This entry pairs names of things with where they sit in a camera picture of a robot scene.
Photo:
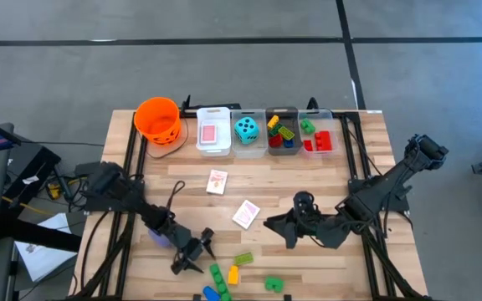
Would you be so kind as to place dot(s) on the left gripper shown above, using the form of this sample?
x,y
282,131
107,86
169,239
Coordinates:
x,y
188,246

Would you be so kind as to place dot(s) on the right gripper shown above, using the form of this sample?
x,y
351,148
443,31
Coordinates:
x,y
306,213

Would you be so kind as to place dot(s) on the pink playing card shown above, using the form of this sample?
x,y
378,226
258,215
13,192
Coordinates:
x,y
246,214

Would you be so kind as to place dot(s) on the blue toy block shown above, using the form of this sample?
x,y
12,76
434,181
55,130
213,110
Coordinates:
x,y
211,293
289,143

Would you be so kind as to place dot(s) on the small red toy block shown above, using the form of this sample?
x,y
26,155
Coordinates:
x,y
308,145

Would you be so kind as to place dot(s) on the lime toy block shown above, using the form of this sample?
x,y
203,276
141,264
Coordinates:
x,y
244,258
286,133

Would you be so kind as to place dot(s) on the teal foam die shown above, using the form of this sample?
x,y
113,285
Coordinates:
x,y
246,131

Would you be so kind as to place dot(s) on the yellow toy block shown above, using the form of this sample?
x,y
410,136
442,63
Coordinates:
x,y
273,122
233,275

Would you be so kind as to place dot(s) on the red-backed playing card deck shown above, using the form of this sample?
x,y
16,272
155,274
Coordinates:
x,y
208,134

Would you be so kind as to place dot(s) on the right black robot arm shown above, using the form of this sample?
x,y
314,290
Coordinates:
x,y
391,184

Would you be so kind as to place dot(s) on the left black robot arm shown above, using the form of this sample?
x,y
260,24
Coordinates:
x,y
132,200

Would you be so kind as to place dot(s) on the long green toy block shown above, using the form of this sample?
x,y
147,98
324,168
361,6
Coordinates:
x,y
220,281

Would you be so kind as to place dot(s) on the purple foam die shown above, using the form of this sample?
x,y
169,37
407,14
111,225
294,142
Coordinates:
x,y
159,239

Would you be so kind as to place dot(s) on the clear-wrapped playing card deck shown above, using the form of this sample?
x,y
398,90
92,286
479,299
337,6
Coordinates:
x,y
217,182

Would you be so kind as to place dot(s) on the grey plastic bin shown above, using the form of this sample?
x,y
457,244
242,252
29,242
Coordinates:
x,y
293,115

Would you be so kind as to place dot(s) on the clear plastic bin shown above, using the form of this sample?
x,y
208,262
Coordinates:
x,y
262,117
329,121

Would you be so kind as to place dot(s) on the white plastic bin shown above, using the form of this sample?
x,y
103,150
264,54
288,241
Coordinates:
x,y
213,115

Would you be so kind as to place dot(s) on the orange pumpkin bucket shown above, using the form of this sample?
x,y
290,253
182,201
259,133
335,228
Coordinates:
x,y
157,119

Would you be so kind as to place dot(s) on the white paper sheets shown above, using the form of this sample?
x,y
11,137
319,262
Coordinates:
x,y
40,255

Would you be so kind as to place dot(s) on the black equipment stand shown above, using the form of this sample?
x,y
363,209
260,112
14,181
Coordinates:
x,y
36,161

